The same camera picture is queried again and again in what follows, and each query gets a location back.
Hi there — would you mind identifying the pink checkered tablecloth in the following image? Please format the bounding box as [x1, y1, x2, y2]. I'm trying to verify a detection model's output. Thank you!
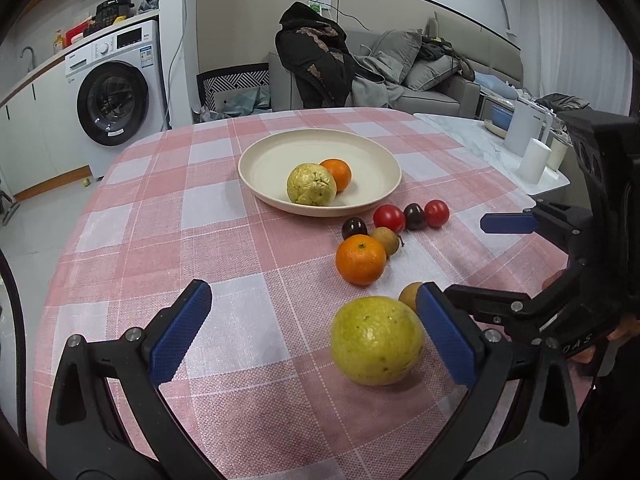
[32, 108, 566, 479]

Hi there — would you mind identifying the red cherry tomato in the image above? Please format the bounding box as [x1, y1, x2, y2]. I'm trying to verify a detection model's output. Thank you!
[424, 200, 450, 229]
[373, 205, 406, 234]

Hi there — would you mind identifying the small orange in plate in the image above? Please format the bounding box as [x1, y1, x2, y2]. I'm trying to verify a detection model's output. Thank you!
[320, 158, 352, 193]

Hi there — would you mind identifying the person's right hand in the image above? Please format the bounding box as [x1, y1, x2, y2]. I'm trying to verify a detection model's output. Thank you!
[542, 271, 639, 364]

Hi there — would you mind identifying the cream round plate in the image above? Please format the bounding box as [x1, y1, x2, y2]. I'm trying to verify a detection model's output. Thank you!
[238, 129, 402, 218]

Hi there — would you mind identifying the brown longan with stem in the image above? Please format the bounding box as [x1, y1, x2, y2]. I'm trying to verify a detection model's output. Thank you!
[370, 226, 404, 258]

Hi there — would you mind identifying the dark cherry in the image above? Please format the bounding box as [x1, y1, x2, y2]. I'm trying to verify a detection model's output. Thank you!
[342, 217, 369, 240]
[404, 203, 426, 231]

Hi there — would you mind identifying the black jacket on sofa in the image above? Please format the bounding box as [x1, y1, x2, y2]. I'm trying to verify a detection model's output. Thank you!
[274, 1, 356, 108]

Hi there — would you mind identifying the grey blanket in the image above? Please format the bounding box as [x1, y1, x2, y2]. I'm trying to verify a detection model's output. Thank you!
[352, 51, 404, 108]

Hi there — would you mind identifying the white marble side table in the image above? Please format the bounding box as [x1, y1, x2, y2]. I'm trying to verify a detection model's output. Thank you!
[416, 113, 570, 197]

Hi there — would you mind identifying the grey sofa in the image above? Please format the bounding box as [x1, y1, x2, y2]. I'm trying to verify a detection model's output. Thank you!
[268, 11, 524, 118]

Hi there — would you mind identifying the grey pillow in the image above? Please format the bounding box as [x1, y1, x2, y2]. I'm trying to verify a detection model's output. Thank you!
[371, 28, 423, 84]

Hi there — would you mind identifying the black patterned chair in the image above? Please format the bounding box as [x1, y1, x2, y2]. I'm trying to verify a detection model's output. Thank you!
[196, 62, 269, 112]

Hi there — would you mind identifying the smooth yellow-green guava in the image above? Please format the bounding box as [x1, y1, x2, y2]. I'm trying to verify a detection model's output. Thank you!
[330, 296, 425, 387]

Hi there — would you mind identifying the wrinkled yellow guava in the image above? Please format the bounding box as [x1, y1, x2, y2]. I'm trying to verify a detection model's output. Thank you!
[286, 162, 337, 206]

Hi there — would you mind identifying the white washing machine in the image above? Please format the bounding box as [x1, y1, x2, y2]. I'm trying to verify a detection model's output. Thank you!
[64, 20, 166, 148]

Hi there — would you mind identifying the large orange mandarin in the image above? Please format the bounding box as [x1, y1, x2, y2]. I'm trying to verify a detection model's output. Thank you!
[335, 234, 387, 286]

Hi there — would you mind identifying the black appliance on washer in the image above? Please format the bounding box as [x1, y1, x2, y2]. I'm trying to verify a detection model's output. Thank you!
[93, 0, 134, 27]

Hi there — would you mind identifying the white kettle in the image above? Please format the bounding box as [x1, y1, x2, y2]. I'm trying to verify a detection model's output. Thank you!
[504, 101, 553, 157]

